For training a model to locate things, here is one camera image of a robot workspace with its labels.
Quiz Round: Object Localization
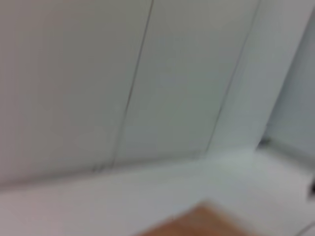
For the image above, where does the brown cardboard box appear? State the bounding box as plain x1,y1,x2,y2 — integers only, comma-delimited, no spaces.
139,203,251,236

